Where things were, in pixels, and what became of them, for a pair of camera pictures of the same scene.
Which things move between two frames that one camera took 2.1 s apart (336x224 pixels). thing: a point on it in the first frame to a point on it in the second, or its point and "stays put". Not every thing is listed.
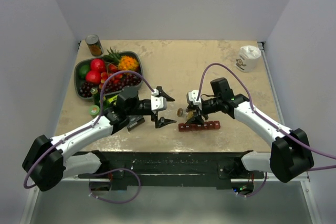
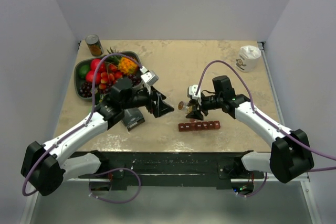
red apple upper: (97, 65) stays put
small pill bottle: (181, 112) to (180, 105)
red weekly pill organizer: (209, 125) stays put
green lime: (83, 70) stays put
